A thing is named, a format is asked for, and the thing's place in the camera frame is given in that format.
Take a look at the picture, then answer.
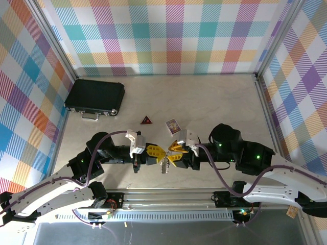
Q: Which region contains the silver keyring with keys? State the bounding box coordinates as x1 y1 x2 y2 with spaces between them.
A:
160 150 171 175

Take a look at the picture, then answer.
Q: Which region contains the purple white card box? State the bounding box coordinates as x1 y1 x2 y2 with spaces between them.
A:
165 118 182 136

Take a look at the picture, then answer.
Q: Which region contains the black briefcase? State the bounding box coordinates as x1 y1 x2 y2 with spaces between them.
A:
64 78 126 122

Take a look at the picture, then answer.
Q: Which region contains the black controller box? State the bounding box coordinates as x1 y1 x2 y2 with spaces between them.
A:
233 209 253 223
87 210 114 222

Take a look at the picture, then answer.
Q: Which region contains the small orange circuit board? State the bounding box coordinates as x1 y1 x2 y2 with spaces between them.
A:
286 206 299 219

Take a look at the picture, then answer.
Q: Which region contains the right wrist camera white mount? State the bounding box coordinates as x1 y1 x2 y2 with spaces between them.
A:
178 129 200 157

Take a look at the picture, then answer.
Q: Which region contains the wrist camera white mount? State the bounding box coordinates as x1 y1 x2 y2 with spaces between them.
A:
125 129 146 158
178 129 200 157

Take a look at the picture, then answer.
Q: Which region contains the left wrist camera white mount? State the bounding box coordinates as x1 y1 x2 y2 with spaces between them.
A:
125 129 146 158

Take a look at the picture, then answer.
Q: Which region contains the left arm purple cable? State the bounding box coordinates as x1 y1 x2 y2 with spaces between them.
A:
0 130 128 227

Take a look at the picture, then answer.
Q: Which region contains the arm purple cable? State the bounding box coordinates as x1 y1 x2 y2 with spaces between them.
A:
195 143 327 227
0 130 128 227

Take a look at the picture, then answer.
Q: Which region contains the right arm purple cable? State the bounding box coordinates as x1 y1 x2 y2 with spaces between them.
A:
195 143 327 227

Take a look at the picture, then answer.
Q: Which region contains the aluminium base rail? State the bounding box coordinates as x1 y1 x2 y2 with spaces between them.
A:
76 188 311 211

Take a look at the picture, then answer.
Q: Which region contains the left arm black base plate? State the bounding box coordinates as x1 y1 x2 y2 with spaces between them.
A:
102 191 125 209

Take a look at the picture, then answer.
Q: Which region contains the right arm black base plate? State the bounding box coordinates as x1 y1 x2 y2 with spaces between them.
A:
213 190 261 208

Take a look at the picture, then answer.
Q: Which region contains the grey slotted cable duct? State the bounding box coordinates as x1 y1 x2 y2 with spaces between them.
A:
55 210 235 223

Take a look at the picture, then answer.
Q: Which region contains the aluminium frame post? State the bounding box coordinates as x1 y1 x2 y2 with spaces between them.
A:
254 0 309 79
25 0 79 80

